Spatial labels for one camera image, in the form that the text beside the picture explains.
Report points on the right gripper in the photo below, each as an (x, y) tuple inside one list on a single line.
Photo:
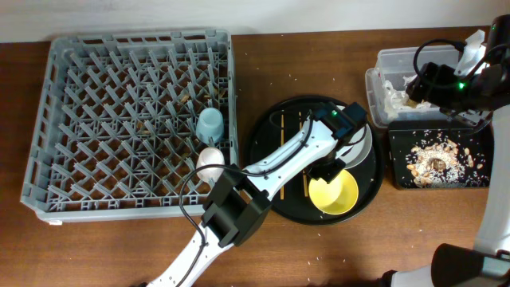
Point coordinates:
[(429, 87)]

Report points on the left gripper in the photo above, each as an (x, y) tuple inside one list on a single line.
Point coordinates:
[(329, 174)]

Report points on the wooden chopstick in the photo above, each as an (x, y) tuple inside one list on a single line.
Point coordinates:
[(282, 141), (304, 174)]

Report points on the yellow plastic bowl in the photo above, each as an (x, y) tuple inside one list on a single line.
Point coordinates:
[(337, 197)]

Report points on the white paper napkin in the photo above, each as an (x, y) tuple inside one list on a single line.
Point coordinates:
[(395, 102)]

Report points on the grey round plate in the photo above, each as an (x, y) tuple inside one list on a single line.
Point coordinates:
[(357, 148)]

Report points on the nut shell food scraps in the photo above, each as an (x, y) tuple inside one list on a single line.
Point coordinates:
[(444, 163)]

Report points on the pink plastic cup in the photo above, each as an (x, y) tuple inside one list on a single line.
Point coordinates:
[(210, 156)]

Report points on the blue plastic cup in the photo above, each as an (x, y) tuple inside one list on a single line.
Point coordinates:
[(210, 126)]

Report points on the gold foil wrapper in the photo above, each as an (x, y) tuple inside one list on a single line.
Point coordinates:
[(414, 104)]

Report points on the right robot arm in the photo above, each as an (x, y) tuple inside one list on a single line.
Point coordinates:
[(487, 263)]

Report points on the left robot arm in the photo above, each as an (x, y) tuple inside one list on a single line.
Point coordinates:
[(240, 200)]

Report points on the grey plastic dishwasher rack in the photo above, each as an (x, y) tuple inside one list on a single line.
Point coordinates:
[(115, 137)]

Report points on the clear plastic bin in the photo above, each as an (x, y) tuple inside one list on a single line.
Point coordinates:
[(393, 65)]

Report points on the round black serving tray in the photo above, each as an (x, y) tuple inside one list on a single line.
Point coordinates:
[(264, 138)]

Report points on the black rectangular tray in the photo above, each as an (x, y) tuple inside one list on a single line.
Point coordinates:
[(403, 135)]

